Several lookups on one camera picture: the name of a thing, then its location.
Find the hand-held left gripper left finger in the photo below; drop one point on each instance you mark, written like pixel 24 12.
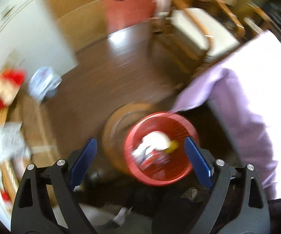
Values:
pixel 83 160

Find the red plastic basket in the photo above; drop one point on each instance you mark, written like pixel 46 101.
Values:
pixel 155 124

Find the red floral blanket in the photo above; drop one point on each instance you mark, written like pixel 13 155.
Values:
pixel 8 80

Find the round wooden stool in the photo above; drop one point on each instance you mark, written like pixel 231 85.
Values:
pixel 113 136

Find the wooden chair with white cushion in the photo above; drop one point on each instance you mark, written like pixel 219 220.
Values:
pixel 199 29

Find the white cabinet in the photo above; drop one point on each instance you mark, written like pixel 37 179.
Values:
pixel 21 29

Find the large cardboard box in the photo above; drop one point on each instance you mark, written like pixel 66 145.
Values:
pixel 38 131

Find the white cup face mask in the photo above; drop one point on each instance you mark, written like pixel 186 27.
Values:
pixel 156 140

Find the small yellow wrapper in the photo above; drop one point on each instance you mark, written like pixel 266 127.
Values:
pixel 172 147

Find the bin with plastic bag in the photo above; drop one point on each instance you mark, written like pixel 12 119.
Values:
pixel 44 82

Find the purple table cloth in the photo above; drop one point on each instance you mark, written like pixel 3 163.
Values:
pixel 247 85

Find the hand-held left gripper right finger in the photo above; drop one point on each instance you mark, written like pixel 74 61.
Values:
pixel 199 162

